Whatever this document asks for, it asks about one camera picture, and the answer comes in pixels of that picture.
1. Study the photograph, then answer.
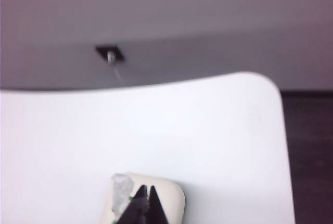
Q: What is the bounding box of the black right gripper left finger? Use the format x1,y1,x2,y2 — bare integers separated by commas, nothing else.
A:
117,184,149,224

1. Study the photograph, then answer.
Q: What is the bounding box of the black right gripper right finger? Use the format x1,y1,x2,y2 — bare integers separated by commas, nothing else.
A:
148,185,170,224

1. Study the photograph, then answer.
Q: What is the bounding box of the white green foam mahjong tile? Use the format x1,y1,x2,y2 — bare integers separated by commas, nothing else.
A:
98,172,186,224

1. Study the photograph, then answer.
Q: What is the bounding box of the clear crumpled tape piece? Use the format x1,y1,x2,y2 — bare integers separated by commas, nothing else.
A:
110,173,135,214

